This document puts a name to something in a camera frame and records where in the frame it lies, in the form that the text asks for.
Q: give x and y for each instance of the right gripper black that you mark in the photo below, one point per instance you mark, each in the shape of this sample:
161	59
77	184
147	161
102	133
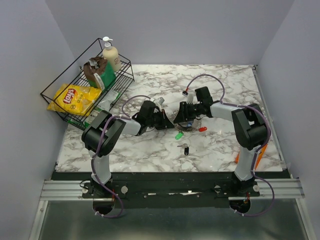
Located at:
183	114

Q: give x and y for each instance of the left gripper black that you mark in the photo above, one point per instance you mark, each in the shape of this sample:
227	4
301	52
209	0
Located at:
165	123

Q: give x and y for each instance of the metal disc with keyrings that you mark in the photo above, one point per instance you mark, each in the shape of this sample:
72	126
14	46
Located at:
190	126

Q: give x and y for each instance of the green key tag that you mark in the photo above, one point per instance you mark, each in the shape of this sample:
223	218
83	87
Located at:
179	135

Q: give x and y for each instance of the red key tag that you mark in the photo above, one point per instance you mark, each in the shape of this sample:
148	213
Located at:
202	129

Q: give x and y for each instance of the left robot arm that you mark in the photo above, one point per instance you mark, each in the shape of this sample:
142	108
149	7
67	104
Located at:
101	136

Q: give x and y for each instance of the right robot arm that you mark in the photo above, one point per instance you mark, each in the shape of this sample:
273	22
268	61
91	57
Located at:
251	128

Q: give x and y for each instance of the key with black fob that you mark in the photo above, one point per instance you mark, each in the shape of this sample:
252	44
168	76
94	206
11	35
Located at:
185	148

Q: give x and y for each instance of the white green package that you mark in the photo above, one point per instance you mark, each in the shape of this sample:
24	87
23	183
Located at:
104	105

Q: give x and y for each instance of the brown and green bag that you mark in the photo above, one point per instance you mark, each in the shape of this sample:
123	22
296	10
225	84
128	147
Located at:
99	73

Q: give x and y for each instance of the orange box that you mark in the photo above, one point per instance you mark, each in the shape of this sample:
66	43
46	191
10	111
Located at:
246	158

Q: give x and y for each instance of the cream pump lotion bottle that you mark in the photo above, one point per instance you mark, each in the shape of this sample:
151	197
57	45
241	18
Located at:
110	53

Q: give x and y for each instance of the yellow Lays chip bag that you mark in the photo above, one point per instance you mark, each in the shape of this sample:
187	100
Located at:
74	99

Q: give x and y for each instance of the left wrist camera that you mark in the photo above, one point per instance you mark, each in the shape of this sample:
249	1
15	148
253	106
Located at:
159	101

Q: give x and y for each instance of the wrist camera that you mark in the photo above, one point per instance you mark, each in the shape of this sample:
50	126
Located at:
159	101
189	96

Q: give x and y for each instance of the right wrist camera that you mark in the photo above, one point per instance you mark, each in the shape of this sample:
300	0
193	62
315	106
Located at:
189	96

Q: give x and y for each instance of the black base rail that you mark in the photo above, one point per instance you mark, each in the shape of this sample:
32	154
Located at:
160	190

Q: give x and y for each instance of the black wire rack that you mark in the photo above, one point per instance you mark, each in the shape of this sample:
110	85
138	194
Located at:
73	75

